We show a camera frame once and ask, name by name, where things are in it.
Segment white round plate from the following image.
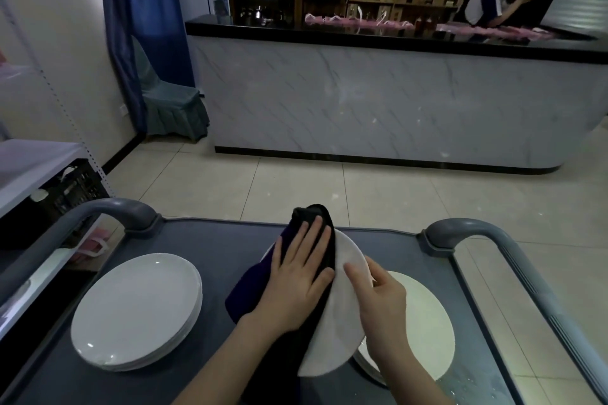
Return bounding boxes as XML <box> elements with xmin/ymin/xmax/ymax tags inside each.
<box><xmin>261</xmin><ymin>227</ymin><xmax>371</xmax><ymax>378</ymax></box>
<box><xmin>70</xmin><ymin>252</ymin><xmax>204</xmax><ymax>372</ymax></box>

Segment blue curtain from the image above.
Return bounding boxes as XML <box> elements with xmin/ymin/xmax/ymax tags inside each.
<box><xmin>96</xmin><ymin>0</ymin><xmax>196</xmax><ymax>135</ymax></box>

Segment chair with grey-green cover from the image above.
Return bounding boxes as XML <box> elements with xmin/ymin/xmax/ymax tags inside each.
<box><xmin>132</xmin><ymin>34</ymin><xmax>211</xmax><ymax>144</ymax></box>

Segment marble bar counter black top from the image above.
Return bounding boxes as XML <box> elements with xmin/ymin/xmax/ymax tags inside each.
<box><xmin>185</xmin><ymin>15</ymin><xmax>608</xmax><ymax>177</ymax></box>

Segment stack of white plates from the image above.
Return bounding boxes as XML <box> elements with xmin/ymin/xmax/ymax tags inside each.
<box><xmin>351</xmin><ymin>270</ymin><xmax>456</xmax><ymax>389</ymax></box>

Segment row of pink bags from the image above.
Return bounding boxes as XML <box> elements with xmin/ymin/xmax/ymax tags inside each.
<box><xmin>303</xmin><ymin>13</ymin><xmax>557</xmax><ymax>40</ymax></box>

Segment person's left hand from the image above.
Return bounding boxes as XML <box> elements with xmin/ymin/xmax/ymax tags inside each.
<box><xmin>249</xmin><ymin>215</ymin><xmax>336</xmax><ymax>337</ymax></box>

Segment person's right hand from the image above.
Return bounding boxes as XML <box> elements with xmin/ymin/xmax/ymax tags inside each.
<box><xmin>343</xmin><ymin>256</ymin><xmax>409</xmax><ymax>358</ymax></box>

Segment black plastic crate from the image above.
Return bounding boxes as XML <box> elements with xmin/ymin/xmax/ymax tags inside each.
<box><xmin>30</xmin><ymin>158</ymin><xmax>111</xmax><ymax>239</ymax></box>

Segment black pegged stand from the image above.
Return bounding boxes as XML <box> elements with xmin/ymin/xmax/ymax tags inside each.
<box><xmin>510</xmin><ymin>0</ymin><xmax>561</xmax><ymax>28</ymax></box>

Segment dark blue cleaning cloth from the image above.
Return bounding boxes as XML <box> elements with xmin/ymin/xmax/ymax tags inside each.
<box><xmin>224</xmin><ymin>204</ymin><xmax>338</xmax><ymax>405</ymax></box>

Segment pink bag white handles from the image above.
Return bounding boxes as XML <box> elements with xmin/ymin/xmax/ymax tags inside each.
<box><xmin>73</xmin><ymin>227</ymin><xmax>113</xmax><ymax>258</ymax></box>

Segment white metal shelf rack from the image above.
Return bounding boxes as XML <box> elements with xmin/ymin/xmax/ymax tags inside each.
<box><xmin>0</xmin><ymin>0</ymin><xmax>115</xmax><ymax>339</ymax></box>

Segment grey service cart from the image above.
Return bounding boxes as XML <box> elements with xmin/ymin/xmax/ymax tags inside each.
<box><xmin>0</xmin><ymin>198</ymin><xmax>608</xmax><ymax>405</ymax></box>

